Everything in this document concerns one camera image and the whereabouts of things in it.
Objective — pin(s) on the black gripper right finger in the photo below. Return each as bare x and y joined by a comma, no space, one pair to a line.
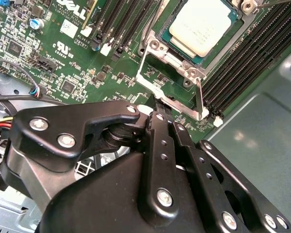
207,190

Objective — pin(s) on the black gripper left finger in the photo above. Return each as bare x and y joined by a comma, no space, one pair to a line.
53,121

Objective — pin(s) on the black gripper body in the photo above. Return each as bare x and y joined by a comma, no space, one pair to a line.
99,201

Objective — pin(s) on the metal socket cover frame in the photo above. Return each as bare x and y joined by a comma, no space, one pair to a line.
184,106

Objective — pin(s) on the silver topped CPU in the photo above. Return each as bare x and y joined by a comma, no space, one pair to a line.
198,26

